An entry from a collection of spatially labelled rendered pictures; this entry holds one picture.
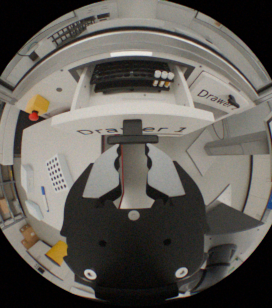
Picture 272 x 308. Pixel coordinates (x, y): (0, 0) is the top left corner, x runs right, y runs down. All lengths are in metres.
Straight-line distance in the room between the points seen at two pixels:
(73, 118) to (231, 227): 0.55
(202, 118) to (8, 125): 0.92
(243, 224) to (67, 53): 0.68
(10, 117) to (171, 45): 0.88
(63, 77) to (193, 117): 0.30
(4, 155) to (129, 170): 1.17
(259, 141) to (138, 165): 1.22
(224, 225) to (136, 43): 0.58
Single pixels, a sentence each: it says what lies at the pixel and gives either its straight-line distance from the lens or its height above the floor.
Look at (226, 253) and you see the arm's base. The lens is 0.51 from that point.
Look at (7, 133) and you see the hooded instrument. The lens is 0.83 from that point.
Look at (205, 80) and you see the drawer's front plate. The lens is 0.28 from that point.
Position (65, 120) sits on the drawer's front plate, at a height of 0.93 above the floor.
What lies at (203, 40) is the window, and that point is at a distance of 0.26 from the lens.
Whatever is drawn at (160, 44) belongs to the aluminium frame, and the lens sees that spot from 0.22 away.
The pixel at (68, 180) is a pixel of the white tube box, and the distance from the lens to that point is 0.35.
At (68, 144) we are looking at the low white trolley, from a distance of 0.36.
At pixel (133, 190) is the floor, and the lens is 1.11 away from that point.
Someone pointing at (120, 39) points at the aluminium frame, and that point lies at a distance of 0.20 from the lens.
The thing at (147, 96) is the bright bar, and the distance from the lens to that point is 0.24.
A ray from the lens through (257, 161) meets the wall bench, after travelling 3.14.
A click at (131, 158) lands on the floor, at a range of 1.04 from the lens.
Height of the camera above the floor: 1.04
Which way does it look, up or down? 88 degrees down
